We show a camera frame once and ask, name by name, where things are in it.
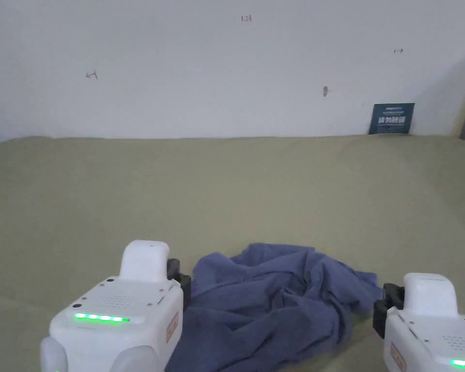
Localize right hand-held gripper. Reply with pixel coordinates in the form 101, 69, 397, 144
373, 273, 465, 372

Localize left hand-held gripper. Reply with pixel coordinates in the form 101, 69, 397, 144
40, 240, 192, 372

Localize dark blue shirt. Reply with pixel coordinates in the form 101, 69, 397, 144
165, 243, 384, 372

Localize bed with pale green sheet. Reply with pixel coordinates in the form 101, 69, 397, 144
0, 133, 465, 372

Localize dark blue printed card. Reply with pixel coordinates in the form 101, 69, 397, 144
368, 103, 416, 136

